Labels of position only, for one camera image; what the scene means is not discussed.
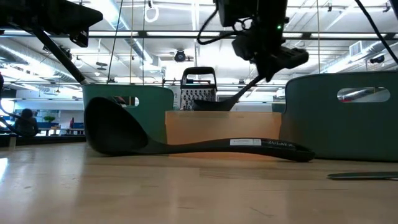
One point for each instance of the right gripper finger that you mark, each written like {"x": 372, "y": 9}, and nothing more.
{"x": 263, "y": 71}
{"x": 272, "y": 70}

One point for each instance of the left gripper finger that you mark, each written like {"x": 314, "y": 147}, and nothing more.
{"x": 84, "y": 17}

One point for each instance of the plain black ladle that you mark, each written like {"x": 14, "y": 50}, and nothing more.
{"x": 214, "y": 105}

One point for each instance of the black ladle with white label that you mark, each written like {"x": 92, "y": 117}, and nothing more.
{"x": 115, "y": 127}

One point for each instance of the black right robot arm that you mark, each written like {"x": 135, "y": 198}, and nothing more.
{"x": 267, "y": 15}

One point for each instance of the dark teal plastic bin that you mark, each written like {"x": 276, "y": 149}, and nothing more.
{"x": 311, "y": 130}

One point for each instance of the orange translucent plastic bin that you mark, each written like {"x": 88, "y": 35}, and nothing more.
{"x": 217, "y": 127}

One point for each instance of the green potted plant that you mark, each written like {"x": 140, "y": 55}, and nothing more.
{"x": 49, "y": 119}

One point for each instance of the sitting person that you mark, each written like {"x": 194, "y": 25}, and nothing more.
{"x": 26, "y": 124}

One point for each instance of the light teal plastic bin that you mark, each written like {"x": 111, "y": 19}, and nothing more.
{"x": 155, "y": 105}

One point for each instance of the black overhead camera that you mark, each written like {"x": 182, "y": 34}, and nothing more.
{"x": 179, "y": 56}

